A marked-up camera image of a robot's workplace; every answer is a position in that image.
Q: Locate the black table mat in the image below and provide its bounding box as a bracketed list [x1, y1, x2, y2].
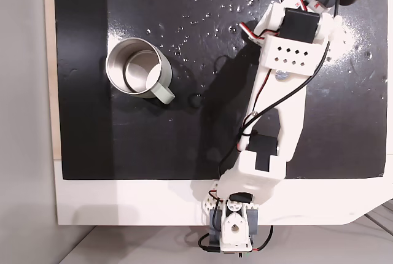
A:
[53, 0, 388, 181]

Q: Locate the light wooden board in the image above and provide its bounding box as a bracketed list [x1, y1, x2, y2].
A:
[42, 0, 64, 162]

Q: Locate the grey table clamp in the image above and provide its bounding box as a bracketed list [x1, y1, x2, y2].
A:
[208, 208, 259, 247]

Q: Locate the black and red base cable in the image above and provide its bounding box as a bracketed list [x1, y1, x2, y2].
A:
[251, 225, 275, 252]

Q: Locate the black camera cable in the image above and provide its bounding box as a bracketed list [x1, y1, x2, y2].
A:
[216, 0, 344, 185]

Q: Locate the steel cup with handle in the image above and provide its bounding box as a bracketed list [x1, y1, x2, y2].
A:
[105, 37, 176, 105]

